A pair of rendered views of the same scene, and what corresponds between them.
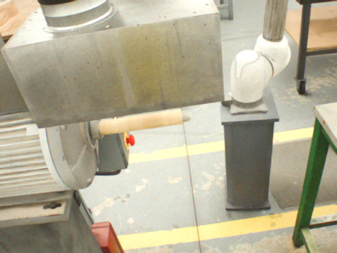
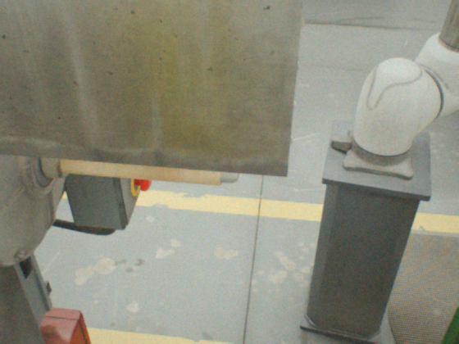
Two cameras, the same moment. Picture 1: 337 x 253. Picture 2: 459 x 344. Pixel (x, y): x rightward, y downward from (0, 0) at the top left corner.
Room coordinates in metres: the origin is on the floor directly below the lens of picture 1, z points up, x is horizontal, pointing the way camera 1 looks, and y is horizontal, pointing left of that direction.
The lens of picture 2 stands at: (0.11, -0.07, 1.65)
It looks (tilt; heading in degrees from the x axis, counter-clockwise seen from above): 41 degrees down; 4
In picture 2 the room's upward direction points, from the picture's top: straight up
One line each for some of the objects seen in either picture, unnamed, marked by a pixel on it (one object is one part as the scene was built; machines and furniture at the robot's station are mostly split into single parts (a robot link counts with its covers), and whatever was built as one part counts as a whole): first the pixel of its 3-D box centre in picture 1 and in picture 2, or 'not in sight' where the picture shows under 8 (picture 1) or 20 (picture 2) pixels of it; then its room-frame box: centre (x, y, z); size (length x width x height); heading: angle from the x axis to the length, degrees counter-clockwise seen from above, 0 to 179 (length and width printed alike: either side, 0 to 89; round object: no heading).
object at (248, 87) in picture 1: (248, 73); (393, 102); (1.31, -0.39, 0.87); 0.18 x 0.16 x 0.22; 128
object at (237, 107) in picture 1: (243, 98); (373, 145); (1.30, -0.36, 0.73); 0.22 x 0.18 x 0.06; 80
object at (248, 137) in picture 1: (246, 153); (358, 239); (1.30, -0.38, 0.35); 0.28 x 0.28 x 0.70; 80
